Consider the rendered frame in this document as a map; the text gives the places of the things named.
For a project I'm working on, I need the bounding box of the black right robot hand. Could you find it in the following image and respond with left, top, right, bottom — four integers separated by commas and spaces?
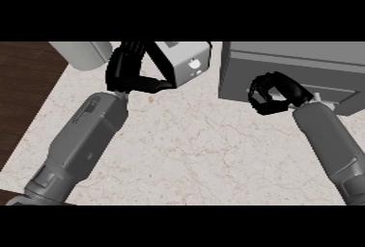
246, 70, 314, 116

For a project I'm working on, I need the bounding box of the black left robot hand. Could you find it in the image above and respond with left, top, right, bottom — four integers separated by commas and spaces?
103, 41, 174, 95

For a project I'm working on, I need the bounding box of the grey drawer cabinet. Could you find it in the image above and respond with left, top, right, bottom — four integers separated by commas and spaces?
217, 41, 365, 117

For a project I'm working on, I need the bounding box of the pale grey rounded appliance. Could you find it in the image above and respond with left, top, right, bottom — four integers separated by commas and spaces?
47, 41, 113, 71

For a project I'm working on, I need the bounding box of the white box with apple print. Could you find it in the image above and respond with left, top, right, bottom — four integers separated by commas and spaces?
141, 41, 212, 89

